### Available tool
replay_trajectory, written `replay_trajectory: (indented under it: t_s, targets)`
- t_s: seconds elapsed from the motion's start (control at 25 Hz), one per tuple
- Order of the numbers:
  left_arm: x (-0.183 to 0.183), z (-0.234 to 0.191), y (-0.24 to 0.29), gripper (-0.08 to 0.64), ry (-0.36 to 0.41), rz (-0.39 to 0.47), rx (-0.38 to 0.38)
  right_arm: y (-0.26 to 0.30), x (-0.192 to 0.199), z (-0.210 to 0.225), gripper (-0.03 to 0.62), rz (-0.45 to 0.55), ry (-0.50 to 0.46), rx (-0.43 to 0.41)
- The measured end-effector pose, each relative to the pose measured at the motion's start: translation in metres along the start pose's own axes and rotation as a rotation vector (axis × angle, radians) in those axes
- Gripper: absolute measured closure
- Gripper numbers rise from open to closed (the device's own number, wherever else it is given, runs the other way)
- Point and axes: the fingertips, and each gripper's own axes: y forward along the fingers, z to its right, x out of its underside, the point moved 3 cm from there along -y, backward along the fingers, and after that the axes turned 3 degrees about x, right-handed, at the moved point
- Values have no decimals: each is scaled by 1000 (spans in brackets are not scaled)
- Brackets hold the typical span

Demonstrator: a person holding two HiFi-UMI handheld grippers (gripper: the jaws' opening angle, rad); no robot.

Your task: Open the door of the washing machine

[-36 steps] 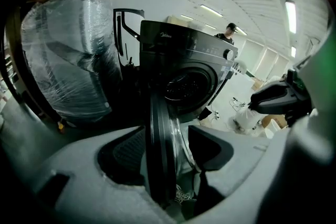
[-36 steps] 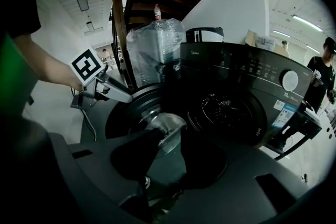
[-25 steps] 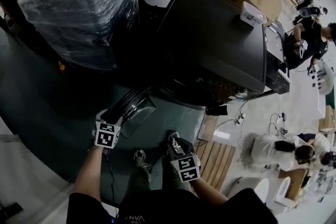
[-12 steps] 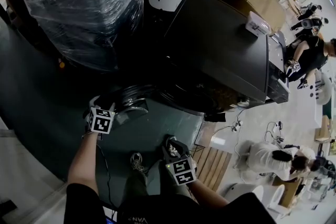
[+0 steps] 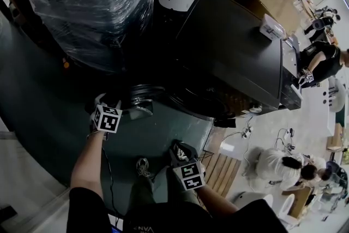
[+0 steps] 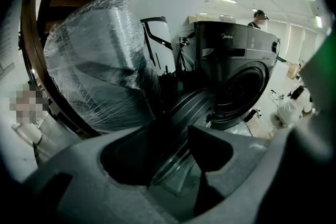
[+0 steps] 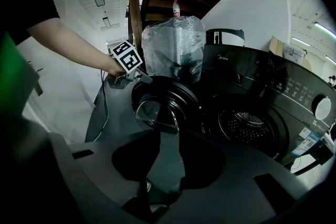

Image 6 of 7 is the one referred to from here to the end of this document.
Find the large cardboard box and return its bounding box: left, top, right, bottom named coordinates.
left=187, top=15, right=224, bottom=25

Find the black round washing machine door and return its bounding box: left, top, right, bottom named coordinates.
left=151, top=87, right=217, bottom=197

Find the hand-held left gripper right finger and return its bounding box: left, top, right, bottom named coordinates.
left=187, top=124, right=274, bottom=224

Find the black washing machine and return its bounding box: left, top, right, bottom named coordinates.
left=195, top=20, right=281, bottom=131

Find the small cardboard box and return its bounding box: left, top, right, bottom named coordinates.
left=285, top=63, right=300, bottom=80

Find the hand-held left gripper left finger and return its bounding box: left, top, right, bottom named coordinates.
left=23, top=125, right=184, bottom=224

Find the white and black appliance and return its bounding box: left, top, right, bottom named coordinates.
left=140, top=16, right=177, bottom=74

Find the plastic-wrapped dark appliance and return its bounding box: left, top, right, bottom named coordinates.
left=43, top=0, right=161, bottom=135

